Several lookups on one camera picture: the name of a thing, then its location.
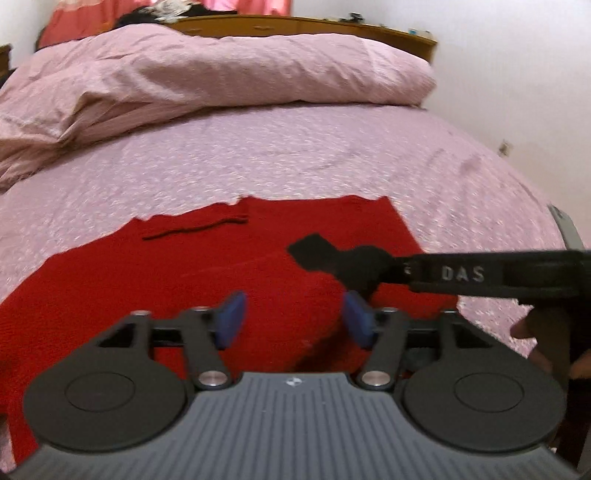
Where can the pink and cream curtain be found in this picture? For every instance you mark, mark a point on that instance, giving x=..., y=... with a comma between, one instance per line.
x=78, y=21

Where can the black cloth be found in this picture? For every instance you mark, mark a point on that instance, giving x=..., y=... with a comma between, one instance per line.
x=131, y=19

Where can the wooden cabinet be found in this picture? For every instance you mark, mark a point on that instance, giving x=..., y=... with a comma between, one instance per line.
x=4, y=64

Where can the person's right hand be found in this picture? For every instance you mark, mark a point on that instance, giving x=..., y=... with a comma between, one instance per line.
x=521, y=330

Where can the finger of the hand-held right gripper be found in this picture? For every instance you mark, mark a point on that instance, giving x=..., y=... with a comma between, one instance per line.
x=369, y=267
x=314, y=251

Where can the pink floral bedsheet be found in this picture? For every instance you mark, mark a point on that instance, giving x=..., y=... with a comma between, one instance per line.
x=323, y=152

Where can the red knit garment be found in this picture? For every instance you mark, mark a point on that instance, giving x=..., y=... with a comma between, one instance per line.
x=138, y=277

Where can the grey crumpled cloth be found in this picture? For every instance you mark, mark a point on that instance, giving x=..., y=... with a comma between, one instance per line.
x=166, y=9

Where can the small dark object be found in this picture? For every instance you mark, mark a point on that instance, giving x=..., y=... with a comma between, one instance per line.
x=353, y=18

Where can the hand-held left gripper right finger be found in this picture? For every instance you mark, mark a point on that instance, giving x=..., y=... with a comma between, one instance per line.
x=358, y=321

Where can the wooden headboard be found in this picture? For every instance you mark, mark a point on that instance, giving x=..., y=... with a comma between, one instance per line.
x=323, y=27

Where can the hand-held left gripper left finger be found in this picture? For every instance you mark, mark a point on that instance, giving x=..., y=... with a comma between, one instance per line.
x=231, y=318

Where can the small teal object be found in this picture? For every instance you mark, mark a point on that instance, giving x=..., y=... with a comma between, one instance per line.
x=414, y=31

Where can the pink floral duvet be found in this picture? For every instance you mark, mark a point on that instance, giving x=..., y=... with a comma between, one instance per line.
x=207, y=78

